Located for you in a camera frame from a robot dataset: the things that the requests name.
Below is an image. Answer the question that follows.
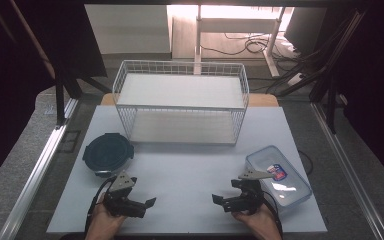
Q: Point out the white cabinet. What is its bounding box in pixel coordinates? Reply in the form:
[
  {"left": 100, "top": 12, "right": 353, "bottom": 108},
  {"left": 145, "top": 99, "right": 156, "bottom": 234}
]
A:
[{"left": 84, "top": 4, "right": 173, "bottom": 55}]

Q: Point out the black metal stand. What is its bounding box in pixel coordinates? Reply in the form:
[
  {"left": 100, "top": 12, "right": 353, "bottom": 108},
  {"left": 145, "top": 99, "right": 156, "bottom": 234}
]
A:
[
  {"left": 276, "top": 9, "right": 368, "bottom": 135},
  {"left": 53, "top": 64, "right": 113, "bottom": 128}
]

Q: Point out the thin black cable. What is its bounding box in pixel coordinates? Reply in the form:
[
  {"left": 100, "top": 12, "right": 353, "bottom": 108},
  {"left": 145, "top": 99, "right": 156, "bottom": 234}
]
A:
[{"left": 297, "top": 149, "right": 314, "bottom": 177}]

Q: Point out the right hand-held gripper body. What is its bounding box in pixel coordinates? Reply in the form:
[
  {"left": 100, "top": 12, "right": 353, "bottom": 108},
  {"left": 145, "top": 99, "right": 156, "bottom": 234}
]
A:
[{"left": 230, "top": 167, "right": 275, "bottom": 215}]

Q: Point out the aluminium rail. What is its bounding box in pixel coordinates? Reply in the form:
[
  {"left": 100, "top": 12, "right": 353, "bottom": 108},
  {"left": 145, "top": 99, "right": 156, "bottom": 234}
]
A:
[
  {"left": 310, "top": 101, "right": 384, "bottom": 240},
  {"left": 0, "top": 98, "right": 80, "bottom": 240}
]

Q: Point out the black floor cable loop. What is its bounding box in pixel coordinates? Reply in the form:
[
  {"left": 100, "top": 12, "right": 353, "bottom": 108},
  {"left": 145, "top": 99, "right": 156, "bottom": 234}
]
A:
[{"left": 199, "top": 31, "right": 283, "bottom": 57}]

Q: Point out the round dark food container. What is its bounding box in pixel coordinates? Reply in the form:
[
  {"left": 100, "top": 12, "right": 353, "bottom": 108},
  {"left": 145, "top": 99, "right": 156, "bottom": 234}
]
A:
[{"left": 82, "top": 132, "right": 135, "bottom": 178}]

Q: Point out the person's right hand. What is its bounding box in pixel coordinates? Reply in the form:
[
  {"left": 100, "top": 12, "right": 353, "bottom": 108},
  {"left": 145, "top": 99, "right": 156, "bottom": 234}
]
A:
[{"left": 231, "top": 203, "right": 278, "bottom": 235}]

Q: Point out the white desk frame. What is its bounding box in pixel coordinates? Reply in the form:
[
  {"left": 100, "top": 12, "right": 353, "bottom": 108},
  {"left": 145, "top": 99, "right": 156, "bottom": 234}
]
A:
[{"left": 193, "top": 4, "right": 287, "bottom": 79}]

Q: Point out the dark floor hatch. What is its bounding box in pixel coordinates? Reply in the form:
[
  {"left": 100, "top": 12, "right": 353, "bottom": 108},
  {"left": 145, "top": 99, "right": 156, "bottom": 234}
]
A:
[{"left": 57, "top": 129, "right": 82, "bottom": 154}]

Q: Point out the bundle of black cables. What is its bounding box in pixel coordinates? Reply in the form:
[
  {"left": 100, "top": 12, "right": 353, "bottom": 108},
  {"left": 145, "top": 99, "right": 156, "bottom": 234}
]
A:
[{"left": 248, "top": 48, "right": 324, "bottom": 98}]

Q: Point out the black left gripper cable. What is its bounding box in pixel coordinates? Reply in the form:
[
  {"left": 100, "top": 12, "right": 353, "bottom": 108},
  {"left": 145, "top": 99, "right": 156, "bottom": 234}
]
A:
[{"left": 84, "top": 176, "right": 118, "bottom": 234}]

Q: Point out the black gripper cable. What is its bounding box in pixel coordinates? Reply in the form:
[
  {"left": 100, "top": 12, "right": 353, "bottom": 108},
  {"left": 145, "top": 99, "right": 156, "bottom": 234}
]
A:
[
  {"left": 262, "top": 190, "right": 284, "bottom": 239},
  {"left": 84, "top": 176, "right": 118, "bottom": 234}
]

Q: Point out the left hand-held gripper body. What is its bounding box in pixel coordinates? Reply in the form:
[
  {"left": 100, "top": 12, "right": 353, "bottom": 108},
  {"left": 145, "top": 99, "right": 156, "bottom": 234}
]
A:
[{"left": 103, "top": 170, "right": 147, "bottom": 219}]

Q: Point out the wooden board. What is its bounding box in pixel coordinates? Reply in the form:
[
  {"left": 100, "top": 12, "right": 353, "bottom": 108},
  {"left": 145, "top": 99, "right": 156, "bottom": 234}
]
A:
[{"left": 99, "top": 93, "right": 280, "bottom": 108}]

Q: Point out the person's left hand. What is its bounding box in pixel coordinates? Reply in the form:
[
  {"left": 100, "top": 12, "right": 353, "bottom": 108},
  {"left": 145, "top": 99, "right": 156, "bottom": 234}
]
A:
[{"left": 89, "top": 193, "right": 128, "bottom": 235}]

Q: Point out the clear rectangular food container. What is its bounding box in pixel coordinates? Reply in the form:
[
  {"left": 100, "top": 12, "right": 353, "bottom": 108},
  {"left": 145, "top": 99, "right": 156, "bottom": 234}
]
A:
[{"left": 245, "top": 145, "right": 313, "bottom": 210}]

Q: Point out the dark monitor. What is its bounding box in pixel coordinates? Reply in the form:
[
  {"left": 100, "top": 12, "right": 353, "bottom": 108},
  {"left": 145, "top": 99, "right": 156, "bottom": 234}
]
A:
[{"left": 283, "top": 7, "right": 328, "bottom": 56}]

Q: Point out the wooden pole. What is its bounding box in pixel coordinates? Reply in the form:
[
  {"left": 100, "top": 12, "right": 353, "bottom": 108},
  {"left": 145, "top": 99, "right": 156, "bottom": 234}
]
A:
[{"left": 9, "top": 0, "right": 57, "bottom": 80}]

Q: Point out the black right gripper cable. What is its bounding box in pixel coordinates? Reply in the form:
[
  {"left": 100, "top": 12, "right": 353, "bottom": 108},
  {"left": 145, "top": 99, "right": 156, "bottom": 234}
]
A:
[{"left": 262, "top": 190, "right": 284, "bottom": 239}]

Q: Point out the white wire shelf rack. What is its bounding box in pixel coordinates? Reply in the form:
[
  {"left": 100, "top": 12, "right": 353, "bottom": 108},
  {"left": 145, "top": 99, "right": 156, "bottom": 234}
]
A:
[{"left": 112, "top": 59, "right": 250, "bottom": 146}]

